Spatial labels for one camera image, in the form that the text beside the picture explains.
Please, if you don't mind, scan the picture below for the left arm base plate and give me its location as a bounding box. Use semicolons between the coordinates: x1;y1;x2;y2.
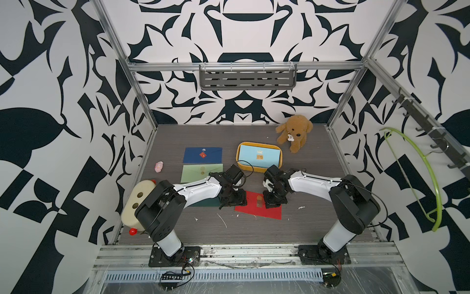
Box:
148;246;201;268

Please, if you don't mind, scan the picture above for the small circuit board right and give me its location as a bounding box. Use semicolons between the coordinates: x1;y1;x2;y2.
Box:
321;272;341;289

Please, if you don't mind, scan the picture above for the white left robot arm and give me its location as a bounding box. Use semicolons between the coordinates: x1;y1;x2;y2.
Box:
133;165;247;258

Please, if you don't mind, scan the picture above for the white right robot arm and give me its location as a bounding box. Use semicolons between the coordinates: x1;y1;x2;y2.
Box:
263;165;381;254

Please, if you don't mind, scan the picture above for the brown plush dog toy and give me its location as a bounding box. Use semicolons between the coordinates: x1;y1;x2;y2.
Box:
275;115;313;154

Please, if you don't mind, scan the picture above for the red envelope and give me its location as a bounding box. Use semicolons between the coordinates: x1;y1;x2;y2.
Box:
235;191;282;220

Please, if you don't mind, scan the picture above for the dark blue envelope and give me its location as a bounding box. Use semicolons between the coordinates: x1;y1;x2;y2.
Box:
183;147;223;164

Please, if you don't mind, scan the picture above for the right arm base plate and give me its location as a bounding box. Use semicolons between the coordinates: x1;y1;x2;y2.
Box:
297;242;351;265

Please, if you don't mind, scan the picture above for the grey perforated metal shelf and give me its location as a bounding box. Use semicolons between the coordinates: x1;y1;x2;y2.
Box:
198;62;297;91

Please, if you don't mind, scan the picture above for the light green envelope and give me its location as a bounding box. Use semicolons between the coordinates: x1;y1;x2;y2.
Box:
181;164;223;183

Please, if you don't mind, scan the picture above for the black connector block with cables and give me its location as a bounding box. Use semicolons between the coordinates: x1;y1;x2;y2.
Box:
159;265;195;291

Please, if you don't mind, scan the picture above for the white slotted cable duct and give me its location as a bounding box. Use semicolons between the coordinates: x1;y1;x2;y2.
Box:
104;268;323;283

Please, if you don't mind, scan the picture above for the small pink toy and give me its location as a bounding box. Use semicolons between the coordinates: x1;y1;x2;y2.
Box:
154;161;164;173

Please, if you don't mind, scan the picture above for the dark green envelope left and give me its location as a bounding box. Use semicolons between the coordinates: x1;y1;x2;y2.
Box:
191;197;221;208

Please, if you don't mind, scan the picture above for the green hoop hanger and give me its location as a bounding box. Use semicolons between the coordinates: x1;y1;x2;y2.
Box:
379;126;444;233

